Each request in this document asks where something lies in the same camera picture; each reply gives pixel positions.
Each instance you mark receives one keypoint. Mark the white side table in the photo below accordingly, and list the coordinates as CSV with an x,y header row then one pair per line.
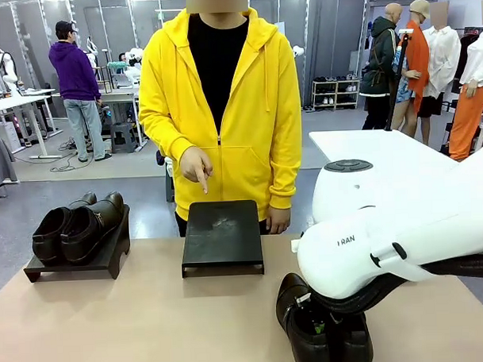
x,y
363,145

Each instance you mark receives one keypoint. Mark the mannequin in orange vest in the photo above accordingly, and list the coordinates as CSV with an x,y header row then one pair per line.
x,y
416,59

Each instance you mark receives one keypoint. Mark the white shoe rack with shoes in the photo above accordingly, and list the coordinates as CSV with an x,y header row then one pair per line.
x,y
335,92

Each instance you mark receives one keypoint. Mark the white background desk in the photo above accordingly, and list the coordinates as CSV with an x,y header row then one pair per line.
x,y
12,103

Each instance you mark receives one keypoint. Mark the white humanoid robot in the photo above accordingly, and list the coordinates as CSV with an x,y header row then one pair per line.
x,y
3,70

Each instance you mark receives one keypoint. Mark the person in purple hoodie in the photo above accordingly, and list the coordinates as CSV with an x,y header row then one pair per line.
x,y
75,71

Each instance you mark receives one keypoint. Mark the grey plastic stool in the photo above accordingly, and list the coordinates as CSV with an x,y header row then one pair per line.
x,y
123,137

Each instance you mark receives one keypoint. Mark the person's right forearm yellow sleeve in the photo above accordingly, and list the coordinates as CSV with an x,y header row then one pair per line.
x,y
160,140

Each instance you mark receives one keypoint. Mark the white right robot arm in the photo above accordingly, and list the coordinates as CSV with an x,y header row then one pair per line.
x,y
386,231

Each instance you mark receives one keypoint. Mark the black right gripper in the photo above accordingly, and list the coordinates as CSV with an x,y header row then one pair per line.
x,y
335,314

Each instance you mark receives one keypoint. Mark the person's left hand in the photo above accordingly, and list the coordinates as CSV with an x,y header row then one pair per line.
x,y
278,221

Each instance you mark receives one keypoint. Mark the figure in white shirt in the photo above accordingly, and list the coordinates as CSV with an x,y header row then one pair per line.
x,y
443,58

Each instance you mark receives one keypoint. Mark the person's left forearm yellow sleeve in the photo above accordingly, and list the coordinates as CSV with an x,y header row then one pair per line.
x,y
285,171

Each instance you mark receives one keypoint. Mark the person's right hand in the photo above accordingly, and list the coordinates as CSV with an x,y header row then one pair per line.
x,y
195,164

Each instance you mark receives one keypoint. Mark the mannequin in black jacket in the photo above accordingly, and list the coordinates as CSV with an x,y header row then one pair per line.
x,y
380,65

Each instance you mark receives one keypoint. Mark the mannequin in orange trousers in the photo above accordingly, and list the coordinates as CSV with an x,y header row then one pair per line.
x,y
473,101

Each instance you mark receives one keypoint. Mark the black shoe stand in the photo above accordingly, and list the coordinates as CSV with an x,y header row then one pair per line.
x,y
221,237
109,259

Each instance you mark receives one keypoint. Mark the person in yellow hoodie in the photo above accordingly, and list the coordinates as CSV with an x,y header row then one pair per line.
x,y
247,121

